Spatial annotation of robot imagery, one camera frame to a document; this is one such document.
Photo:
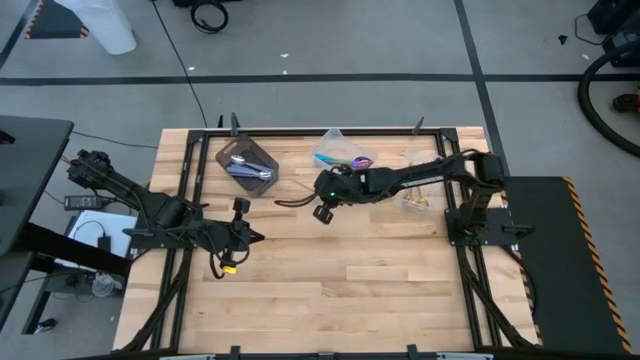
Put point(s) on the small black power adapter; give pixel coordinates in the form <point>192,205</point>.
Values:
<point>104,243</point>

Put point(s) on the white paper sheet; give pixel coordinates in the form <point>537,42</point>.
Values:
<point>117,222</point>

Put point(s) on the large black hazard-edged mat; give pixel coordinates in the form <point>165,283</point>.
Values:
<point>565,280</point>

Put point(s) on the long black power adapter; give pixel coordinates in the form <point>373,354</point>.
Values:
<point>82,202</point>

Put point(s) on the clear plastic cup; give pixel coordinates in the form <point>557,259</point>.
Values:
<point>103,286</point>

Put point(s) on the black desk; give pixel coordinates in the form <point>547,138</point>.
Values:
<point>30,170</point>

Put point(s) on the black metal table frame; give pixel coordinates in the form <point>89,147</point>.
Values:
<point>280,132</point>

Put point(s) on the white cylinder object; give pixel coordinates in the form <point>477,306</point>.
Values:
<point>107,30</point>

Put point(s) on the smoky grey plastic bin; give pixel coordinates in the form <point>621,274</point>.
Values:
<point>260,187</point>

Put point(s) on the yellow tape tag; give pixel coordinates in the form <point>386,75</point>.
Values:
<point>229,270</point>

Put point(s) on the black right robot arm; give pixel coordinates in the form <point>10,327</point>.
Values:
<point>430,172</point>

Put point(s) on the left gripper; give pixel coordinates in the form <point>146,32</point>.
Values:
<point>235,235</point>

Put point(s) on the silver metal spoon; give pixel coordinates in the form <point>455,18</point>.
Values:
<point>265,175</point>
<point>237,160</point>
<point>237,171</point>

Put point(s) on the black floor equipment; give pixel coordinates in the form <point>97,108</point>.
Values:
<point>620,20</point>

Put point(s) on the small black hazard-edged mat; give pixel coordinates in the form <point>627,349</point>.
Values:
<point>50,25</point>

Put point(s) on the clear plastic bin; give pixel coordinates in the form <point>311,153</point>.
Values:
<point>397,207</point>
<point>332,142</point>

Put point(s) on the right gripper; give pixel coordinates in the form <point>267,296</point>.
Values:
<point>342,185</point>

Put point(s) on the small dark floor object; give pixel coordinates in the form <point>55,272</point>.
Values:
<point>627,103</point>

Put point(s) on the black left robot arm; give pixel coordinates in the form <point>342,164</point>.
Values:
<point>160,212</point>

